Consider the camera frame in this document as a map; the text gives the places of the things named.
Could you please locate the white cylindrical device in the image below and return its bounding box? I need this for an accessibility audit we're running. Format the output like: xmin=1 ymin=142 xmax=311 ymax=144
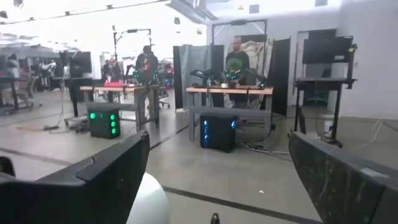
xmin=126 ymin=172 xmax=171 ymax=224

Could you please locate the black background gantry frame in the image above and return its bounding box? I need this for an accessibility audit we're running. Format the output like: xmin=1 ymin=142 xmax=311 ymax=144
xmin=113 ymin=28 xmax=153 ymax=63

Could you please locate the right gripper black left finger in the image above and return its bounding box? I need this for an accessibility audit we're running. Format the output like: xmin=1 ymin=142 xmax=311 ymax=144
xmin=0 ymin=130 xmax=150 ymax=224

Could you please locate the black partition panel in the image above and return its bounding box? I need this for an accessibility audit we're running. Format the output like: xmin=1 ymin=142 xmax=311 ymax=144
xmin=272 ymin=37 xmax=292 ymax=118

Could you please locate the black desk monitor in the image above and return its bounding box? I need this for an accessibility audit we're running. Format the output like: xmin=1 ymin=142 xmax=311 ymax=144
xmin=68 ymin=50 xmax=93 ymax=78

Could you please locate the computer tower with green lights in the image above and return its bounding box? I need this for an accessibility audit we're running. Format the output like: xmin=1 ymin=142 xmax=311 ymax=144
xmin=88 ymin=106 xmax=121 ymax=140

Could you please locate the black rolling stand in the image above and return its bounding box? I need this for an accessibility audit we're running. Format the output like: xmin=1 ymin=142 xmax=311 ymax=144
xmin=293 ymin=43 xmax=358 ymax=149

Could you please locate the floor cable bundle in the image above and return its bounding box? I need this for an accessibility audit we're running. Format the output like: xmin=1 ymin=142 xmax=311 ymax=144
xmin=242 ymin=142 xmax=292 ymax=157

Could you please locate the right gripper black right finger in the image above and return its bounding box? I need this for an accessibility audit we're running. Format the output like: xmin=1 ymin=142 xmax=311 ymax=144
xmin=287 ymin=131 xmax=398 ymax=224

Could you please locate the white bucket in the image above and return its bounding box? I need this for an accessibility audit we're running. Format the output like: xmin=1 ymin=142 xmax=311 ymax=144
xmin=322 ymin=119 xmax=335 ymax=138

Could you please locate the green potted plant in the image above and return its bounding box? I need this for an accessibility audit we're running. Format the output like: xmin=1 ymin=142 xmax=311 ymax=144
xmin=224 ymin=57 xmax=244 ymax=88

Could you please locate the office chair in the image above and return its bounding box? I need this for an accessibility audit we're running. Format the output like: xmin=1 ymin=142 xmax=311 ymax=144
xmin=14 ymin=73 xmax=43 ymax=111

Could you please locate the wooden top work table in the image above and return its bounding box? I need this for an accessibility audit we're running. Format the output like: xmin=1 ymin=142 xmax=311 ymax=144
xmin=185 ymin=85 xmax=274 ymax=141
xmin=79 ymin=84 xmax=161 ymax=130

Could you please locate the grey curtain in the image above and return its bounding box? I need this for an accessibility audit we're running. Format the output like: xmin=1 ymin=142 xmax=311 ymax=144
xmin=178 ymin=44 xmax=213 ymax=110

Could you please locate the computer tower with blue lights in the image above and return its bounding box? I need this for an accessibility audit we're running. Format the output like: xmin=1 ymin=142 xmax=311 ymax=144
xmin=199 ymin=112 xmax=239 ymax=154

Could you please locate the black wall screen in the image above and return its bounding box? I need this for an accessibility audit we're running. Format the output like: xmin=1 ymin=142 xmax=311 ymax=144
xmin=302 ymin=35 xmax=354 ymax=65

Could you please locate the person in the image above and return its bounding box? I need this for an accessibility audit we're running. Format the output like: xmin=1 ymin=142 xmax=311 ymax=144
xmin=224 ymin=37 xmax=251 ymax=108
xmin=134 ymin=45 xmax=160 ymax=86

